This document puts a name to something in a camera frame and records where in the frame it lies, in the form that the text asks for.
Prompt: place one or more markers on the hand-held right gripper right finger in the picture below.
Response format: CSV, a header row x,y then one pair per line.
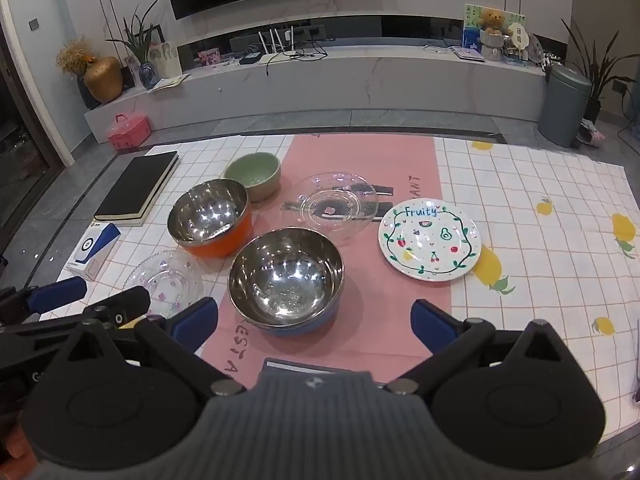
x,y
431,322

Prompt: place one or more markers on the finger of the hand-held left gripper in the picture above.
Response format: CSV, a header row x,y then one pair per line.
x,y
55,295
120,306

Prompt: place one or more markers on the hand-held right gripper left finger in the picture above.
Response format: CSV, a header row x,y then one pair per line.
x,y
195,322

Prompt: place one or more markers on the floral clear glass plate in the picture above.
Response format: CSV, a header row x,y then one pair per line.
x,y
160,275

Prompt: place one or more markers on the white fruit print plate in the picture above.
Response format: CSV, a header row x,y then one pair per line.
x,y
425,245

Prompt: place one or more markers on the blue steel bowl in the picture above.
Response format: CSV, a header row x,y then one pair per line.
x,y
285,275

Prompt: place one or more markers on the orange steel bowl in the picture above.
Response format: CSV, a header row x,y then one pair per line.
x,y
207,210

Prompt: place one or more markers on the small clear glass bowl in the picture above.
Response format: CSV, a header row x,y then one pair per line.
x,y
330,205

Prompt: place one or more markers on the green ceramic bowl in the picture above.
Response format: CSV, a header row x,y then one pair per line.
x,y
250,172

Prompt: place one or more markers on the white and blue box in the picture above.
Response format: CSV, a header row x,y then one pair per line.
x,y
92,247

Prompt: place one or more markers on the black hardcover book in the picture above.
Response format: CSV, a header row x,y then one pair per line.
x,y
135,180

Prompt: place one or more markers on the pink carrying case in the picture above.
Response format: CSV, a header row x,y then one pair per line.
x,y
127,132

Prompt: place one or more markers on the gold vase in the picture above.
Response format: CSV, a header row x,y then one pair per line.
x,y
102,80

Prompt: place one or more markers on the loose papers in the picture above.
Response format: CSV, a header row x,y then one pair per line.
x,y
170,82

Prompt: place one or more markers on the green plant in blue vase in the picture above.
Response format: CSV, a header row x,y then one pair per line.
x,y
147,74

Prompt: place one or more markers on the white marble television cabinet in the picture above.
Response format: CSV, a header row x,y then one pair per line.
x,y
375,80

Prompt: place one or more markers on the pale drawing card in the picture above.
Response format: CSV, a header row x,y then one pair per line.
x,y
167,60

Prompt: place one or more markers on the grey green trash bin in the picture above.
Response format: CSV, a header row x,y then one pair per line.
x,y
565,105

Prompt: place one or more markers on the pink card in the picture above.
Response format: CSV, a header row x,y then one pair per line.
x,y
209,56

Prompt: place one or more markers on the small black device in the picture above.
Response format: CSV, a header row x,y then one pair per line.
x,y
250,59

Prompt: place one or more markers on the purple notebook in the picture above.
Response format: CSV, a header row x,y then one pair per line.
x,y
470,53

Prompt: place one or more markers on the white router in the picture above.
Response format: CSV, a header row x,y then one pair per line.
x,y
276,56

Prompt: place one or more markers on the white ceramic pot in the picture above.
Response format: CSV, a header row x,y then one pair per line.
x,y
492,45

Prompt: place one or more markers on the decorative display plate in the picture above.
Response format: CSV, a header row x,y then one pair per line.
x,y
536,47

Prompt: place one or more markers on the green painted picture board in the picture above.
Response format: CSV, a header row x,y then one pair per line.
x,y
471,30

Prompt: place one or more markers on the tall potted plant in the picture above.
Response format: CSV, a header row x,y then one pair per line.
x,y
597,72

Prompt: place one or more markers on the round white hand fan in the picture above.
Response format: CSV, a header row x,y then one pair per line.
x,y
519,34

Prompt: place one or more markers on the brown teddy bear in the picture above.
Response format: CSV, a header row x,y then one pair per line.
x,y
491,20

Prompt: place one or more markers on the small photo frame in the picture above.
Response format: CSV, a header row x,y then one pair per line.
x,y
131,63

